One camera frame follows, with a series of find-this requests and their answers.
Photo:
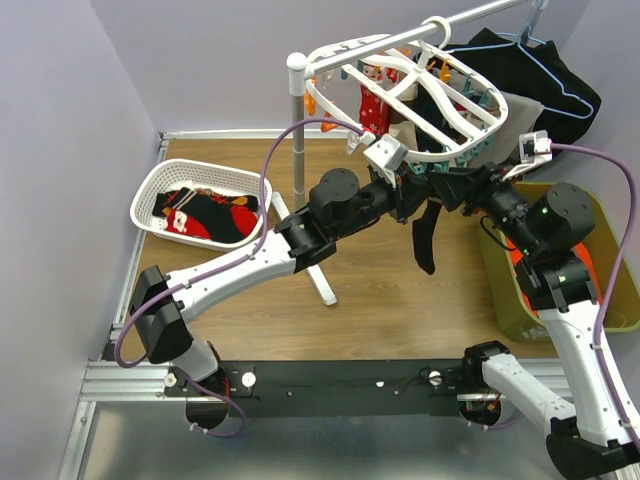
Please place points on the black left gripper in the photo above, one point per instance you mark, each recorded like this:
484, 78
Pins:
408, 196

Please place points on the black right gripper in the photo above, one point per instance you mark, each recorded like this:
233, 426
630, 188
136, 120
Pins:
453, 187

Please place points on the teal clothes peg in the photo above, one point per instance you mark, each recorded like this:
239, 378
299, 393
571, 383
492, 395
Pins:
420, 169

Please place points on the black striped sock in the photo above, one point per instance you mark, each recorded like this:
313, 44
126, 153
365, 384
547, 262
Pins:
423, 230

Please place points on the white round sock hanger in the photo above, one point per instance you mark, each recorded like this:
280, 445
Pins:
408, 87

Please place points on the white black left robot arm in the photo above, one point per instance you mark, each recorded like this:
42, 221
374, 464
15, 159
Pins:
162, 305

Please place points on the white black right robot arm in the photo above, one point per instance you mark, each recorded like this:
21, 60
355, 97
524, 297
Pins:
597, 431

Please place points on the socks pile in basket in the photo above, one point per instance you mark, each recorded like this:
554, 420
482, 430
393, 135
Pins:
205, 214

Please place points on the cream brown striped sock back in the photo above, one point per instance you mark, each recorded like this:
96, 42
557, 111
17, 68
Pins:
399, 126

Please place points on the orange cloth in bin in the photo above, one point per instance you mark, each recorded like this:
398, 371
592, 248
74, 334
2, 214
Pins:
556, 280

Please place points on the red santa sock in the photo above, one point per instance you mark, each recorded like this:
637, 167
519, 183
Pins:
374, 114

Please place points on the navy santa sock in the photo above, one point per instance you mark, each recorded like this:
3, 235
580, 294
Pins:
425, 106

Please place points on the grey hanging garment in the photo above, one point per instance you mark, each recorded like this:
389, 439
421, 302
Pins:
523, 112

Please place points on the black hanging garment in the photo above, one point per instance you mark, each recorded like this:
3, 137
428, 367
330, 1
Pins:
559, 129

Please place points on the green plastic bin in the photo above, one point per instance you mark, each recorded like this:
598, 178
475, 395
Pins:
559, 217

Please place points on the silver drying rack stand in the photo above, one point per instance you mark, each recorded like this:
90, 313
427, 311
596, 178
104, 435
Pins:
396, 272

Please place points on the white perforated basket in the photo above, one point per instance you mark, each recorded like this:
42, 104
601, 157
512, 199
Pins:
178, 173

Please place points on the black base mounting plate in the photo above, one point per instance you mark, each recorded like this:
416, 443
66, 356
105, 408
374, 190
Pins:
289, 389

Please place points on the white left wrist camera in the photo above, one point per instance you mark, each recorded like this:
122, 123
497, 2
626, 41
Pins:
385, 156

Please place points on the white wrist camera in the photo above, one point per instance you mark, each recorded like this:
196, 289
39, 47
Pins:
534, 151
385, 156

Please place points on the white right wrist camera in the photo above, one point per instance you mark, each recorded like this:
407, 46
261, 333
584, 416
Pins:
534, 151

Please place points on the light blue wire hanger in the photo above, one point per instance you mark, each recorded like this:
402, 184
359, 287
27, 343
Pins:
536, 71

